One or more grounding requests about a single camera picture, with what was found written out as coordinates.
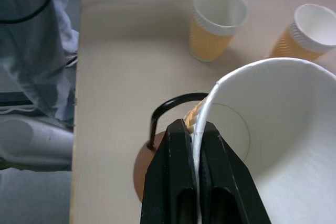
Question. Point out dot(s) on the white shoe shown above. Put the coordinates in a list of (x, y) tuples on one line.
[(34, 142)]

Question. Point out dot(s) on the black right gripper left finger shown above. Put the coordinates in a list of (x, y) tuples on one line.
[(168, 176)]

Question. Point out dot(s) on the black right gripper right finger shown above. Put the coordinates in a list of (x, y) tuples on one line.
[(231, 182)]

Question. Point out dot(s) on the orange ribbed paper cup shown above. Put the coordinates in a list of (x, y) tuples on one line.
[(283, 140), (304, 35), (215, 24)]

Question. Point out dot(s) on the person in grey clothes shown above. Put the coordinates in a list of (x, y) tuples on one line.
[(31, 45)]

